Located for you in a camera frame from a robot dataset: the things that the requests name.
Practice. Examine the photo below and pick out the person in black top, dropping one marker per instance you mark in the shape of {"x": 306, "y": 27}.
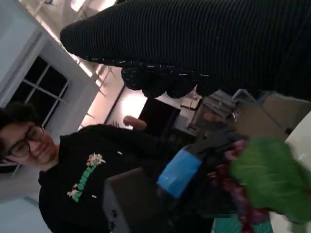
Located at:
{"x": 73, "y": 145}

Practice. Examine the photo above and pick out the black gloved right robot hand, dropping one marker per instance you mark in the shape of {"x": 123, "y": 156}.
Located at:
{"x": 194, "y": 41}

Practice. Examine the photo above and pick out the dark paned window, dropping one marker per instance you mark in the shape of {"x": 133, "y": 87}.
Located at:
{"x": 41, "y": 70}

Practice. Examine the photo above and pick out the cluttered grey desk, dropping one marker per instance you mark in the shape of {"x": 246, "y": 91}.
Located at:
{"x": 218, "y": 102}

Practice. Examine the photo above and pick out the white square plate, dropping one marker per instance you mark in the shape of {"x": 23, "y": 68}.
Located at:
{"x": 300, "y": 136}

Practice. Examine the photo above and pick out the green cutting mat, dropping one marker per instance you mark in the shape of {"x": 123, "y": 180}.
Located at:
{"x": 226, "y": 224}

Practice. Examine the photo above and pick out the red toy grapes with leaf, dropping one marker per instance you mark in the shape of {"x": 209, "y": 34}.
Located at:
{"x": 267, "y": 174}

